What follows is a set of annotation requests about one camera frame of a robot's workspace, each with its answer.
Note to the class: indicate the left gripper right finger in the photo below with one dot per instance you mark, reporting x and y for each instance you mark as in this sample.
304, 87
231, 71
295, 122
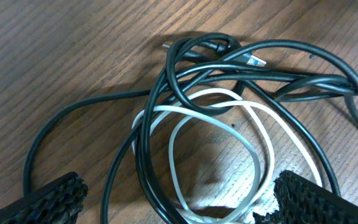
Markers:
301, 201

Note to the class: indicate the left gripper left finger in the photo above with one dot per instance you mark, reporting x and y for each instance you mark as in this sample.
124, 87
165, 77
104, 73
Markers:
58, 202

